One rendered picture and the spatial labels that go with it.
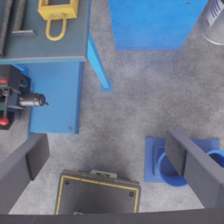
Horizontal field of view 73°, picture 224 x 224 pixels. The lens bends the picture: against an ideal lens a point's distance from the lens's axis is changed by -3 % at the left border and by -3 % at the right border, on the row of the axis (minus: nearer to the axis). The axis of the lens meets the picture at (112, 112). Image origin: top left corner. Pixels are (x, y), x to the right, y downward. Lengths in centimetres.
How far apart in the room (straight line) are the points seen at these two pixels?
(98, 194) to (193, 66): 158
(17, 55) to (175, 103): 145
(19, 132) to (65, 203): 86
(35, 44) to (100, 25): 139
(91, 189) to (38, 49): 111
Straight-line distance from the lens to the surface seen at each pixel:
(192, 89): 185
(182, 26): 164
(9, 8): 98
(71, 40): 76
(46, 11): 82
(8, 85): 89
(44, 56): 77
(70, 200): 153
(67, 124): 166
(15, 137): 192
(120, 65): 183
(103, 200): 146
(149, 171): 170
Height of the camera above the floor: 166
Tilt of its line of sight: 80 degrees down
